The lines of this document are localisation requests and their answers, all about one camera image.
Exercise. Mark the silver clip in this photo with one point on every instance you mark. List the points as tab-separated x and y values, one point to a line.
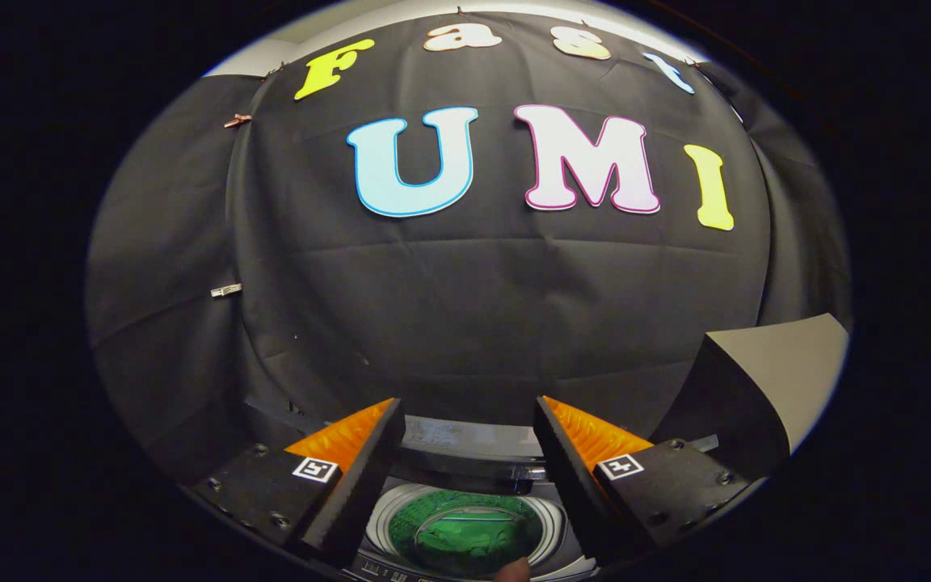
225	289

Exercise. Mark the black backdrop cloth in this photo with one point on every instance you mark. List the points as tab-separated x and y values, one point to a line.
473	307

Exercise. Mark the washing machine lid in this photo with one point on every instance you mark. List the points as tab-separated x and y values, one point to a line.
469	440

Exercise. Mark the copper clip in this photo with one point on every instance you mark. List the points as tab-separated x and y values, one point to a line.
237	120

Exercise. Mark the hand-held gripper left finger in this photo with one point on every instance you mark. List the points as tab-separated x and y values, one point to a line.
356	493

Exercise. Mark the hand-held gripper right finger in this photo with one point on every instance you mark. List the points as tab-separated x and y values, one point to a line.
570	485

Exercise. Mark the green polo shirt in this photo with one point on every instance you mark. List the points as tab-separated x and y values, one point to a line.
465	533

